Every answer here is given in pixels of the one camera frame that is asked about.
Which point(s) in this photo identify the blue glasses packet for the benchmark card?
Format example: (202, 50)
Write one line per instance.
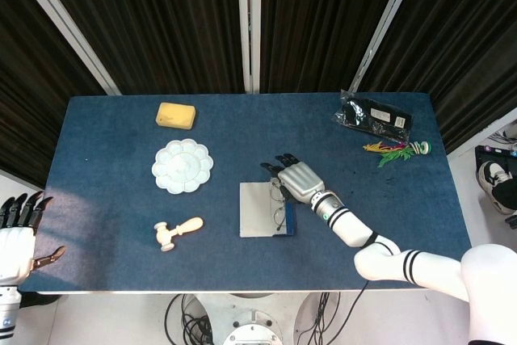
(254, 211)

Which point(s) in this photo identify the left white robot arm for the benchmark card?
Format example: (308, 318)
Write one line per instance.
(8, 308)

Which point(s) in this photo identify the blue felt-covered table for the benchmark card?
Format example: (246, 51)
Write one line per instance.
(161, 264)

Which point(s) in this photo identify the black item in plastic bag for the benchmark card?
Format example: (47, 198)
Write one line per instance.
(363, 116)

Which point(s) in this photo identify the thin-framed eyeglasses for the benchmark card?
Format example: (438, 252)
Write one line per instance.
(275, 192)

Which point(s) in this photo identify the dark pleated curtain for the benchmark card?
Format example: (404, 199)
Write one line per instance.
(169, 18)

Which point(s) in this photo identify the white and black sneaker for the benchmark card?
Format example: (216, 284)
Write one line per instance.
(494, 177)

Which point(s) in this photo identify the colourful feather shuttlecock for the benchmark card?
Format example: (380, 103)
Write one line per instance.
(398, 155)

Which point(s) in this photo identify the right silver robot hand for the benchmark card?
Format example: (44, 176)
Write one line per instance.
(301, 181)

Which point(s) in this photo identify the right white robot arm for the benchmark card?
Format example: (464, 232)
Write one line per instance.
(383, 264)

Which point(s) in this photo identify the yellow sponge block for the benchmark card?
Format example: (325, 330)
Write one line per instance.
(175, 115)

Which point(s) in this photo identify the cream wooden mallet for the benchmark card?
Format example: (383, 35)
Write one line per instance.
(183, 227)

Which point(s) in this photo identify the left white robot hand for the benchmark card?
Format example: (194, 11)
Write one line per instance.
(16, 248)

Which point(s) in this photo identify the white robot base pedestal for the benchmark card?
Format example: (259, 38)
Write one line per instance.
(250, 321)

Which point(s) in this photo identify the white flower-shaped paint palette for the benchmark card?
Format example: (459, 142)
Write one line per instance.
(182, 165)

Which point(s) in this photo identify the black electronic device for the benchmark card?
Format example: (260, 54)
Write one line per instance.
(490, 155)

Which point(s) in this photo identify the white partition frame post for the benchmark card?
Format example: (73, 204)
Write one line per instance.
(64, 23)
(248, 22)
(383, 23)

